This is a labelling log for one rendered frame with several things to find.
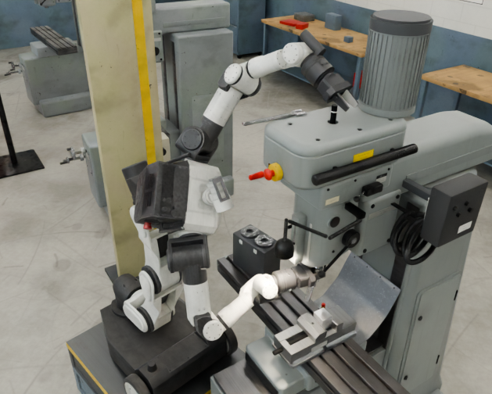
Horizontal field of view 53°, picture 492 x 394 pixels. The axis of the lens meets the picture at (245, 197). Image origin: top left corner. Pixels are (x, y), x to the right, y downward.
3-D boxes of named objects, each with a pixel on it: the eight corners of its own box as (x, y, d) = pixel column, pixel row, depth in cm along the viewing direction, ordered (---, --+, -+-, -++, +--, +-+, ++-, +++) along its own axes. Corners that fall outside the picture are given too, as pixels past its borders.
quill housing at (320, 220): (315, 279, 186) (324, 208, 169) (283, 250, 201) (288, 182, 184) (353, 263, 195) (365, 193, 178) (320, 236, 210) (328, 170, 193)
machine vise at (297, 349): (292, 369, 198) (293, 350, 192) (271, 345, 208) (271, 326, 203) (357, 334, 214) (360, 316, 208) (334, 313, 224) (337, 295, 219)
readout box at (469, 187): (439, 250, 169) (454, 198, 158) (418, 237, 175) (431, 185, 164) (476, 233, 178) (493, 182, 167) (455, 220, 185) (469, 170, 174)
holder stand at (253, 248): (262, 284, 241) (263, 251, 230) (232, 262, 254) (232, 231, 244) (279, 273, 248) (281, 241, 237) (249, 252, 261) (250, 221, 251)
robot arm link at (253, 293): (260, 270, 199) (234, 291, 196) (268, 277, 191) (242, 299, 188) (268, 281, 201) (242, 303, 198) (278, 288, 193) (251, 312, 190)
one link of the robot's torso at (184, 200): (116, 241, 193) (157, 236, 164) (125, 157, 199) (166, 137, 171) (183, 248, 209) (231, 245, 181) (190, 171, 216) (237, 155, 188)
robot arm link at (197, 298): (195, 346, 180) (188, 289, 175) (185, 331, 192) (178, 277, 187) (224, 338, 184) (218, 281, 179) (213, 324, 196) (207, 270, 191)
